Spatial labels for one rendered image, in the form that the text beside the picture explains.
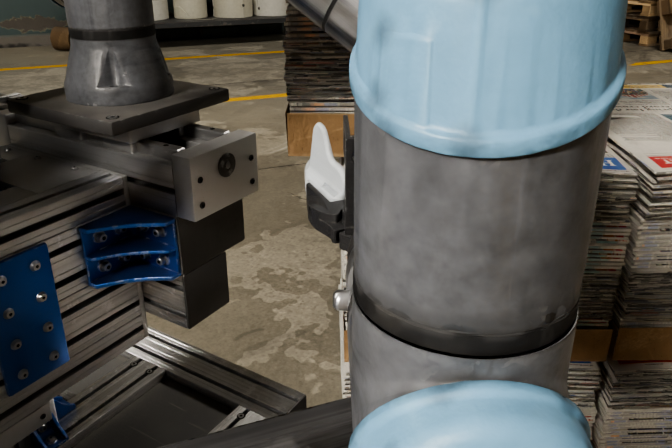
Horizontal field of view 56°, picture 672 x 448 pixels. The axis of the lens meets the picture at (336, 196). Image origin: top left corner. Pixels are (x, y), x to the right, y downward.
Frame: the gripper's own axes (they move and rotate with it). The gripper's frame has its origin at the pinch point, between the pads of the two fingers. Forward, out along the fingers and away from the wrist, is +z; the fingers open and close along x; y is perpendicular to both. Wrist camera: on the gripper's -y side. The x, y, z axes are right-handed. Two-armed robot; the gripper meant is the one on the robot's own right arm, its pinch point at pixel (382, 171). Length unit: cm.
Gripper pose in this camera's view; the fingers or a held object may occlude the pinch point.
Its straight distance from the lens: 51.7
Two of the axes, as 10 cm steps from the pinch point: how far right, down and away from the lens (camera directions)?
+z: -0.2, -3.8, 9.2
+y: 0.0, -9.2, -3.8
